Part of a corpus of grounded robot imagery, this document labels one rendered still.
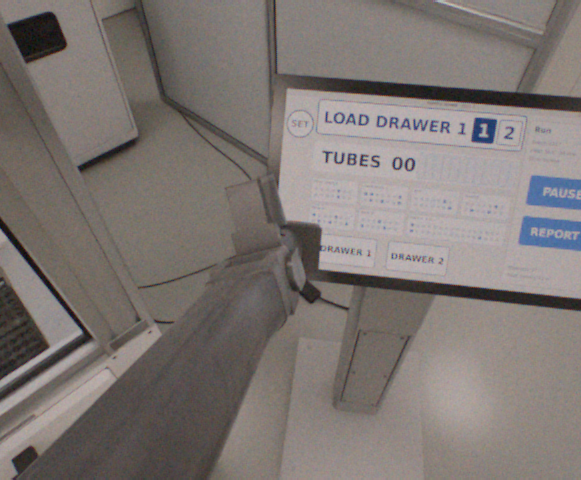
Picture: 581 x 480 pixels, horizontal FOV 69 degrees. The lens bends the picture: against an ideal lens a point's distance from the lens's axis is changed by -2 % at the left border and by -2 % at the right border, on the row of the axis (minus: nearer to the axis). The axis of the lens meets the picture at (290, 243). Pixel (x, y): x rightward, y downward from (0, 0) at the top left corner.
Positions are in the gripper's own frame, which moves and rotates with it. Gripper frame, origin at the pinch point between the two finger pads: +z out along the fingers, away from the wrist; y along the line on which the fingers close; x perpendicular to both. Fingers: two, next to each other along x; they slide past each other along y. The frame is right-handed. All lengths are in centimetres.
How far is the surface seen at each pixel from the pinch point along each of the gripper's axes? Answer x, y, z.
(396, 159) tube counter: -12.8, -14.9, 1.3
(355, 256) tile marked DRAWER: 2.5, -10.4, 0.9
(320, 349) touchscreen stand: 59, -6, 85
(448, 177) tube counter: -10.8, -22.7, 1.3
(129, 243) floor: 34, 86, 119
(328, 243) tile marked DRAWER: 0.8, -6.0, 1.0
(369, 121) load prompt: -17.9, -10.3, 1.4
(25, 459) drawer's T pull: 29.8, 31.0, -19.8
